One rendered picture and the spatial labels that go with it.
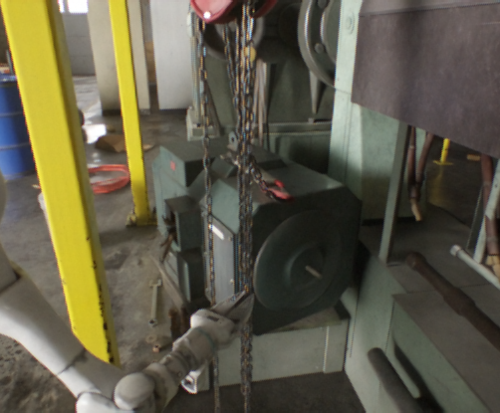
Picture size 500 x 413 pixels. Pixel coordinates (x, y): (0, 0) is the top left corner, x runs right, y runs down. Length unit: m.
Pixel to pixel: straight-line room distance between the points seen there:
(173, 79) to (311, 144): 5.12
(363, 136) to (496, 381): 0.88
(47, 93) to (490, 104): 0.95
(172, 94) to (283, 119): 5.10
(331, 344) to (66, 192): 1.11
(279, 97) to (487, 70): 1.20
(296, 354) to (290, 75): 1.23
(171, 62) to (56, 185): 5.92
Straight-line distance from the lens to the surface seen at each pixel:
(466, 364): 1.04
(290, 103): 1.99
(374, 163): 1.53
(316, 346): 1.67
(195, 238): 1.25
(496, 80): 0.91
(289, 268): 1.17
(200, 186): 1.29
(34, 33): 1.06
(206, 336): 0.87
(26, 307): 0.78
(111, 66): 7.12
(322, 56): 1.76
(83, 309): 1.30
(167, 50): 6.94
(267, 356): 1.63
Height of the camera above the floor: 1.25
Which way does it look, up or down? 23 degrees down
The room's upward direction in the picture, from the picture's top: straight up
